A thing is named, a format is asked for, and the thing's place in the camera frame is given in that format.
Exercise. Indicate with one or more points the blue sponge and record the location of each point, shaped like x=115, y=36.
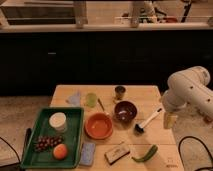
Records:
x=87, y=154

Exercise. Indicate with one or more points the light blue cloth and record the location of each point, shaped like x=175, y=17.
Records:
x=75, y=99

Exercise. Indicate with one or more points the bunch of dark grapes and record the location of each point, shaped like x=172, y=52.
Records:
x=46, y=142

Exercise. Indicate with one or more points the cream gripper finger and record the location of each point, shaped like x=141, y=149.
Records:
x=169, y=120

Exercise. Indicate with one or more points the orange red bowl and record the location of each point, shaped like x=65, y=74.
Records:
x=98, y=126

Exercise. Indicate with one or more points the black marker pen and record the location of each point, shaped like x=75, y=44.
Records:
x=27, y=137

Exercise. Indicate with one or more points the dark purple bowl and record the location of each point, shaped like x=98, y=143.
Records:
x=125, y=111

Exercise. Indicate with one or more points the green plastic tray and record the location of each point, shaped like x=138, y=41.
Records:
x=72, y=139

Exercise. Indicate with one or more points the orange fruit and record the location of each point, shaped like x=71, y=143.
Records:
x=60, y=152

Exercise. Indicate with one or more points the green plastic cup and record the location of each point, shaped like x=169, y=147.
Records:
x=91, y=100

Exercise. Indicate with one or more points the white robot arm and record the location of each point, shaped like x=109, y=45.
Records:
x=187, y=86

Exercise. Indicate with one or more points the white lidded jar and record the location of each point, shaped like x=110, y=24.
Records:
x=58, y=121

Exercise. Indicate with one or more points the wooden spoon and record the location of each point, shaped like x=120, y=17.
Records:
x=101, y=105

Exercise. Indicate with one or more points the wooden block eraser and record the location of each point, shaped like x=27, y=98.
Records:
x=116, y=153

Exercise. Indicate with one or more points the white handled black brush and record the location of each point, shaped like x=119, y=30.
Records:
x=139, y=127

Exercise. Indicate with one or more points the small metal cup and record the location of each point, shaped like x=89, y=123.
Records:
x=119, y=92

